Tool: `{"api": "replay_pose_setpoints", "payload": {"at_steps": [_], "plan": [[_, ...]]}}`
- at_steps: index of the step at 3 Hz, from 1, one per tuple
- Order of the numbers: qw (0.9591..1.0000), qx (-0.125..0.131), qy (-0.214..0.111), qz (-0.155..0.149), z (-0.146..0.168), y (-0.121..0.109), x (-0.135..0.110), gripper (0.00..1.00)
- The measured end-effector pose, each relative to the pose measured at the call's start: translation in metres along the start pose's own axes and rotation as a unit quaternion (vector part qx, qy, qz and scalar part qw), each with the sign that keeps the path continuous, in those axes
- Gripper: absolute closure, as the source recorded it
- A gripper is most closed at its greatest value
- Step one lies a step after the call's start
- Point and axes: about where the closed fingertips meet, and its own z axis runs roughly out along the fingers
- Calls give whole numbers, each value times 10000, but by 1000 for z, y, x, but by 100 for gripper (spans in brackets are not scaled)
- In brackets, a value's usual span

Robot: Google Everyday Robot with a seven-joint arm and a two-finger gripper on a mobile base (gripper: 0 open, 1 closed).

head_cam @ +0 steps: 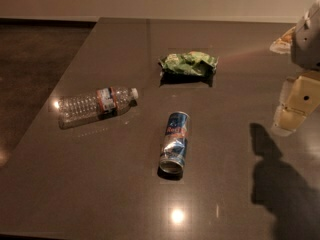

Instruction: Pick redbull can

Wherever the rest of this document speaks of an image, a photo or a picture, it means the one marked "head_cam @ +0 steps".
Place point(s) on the crumpled green chip bag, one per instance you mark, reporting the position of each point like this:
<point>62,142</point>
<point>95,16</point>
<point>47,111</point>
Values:
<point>193,63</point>

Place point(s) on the blue silver redbull can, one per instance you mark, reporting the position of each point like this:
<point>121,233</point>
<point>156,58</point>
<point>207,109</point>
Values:
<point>174,149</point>

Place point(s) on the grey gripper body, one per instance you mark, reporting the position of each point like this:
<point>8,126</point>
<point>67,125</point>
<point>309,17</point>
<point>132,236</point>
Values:
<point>307,42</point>

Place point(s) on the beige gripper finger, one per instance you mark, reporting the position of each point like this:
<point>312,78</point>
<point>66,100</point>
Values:
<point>299,97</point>
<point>282,45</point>

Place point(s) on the clear plastic water bottle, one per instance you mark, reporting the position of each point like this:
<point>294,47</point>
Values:
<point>95,106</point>

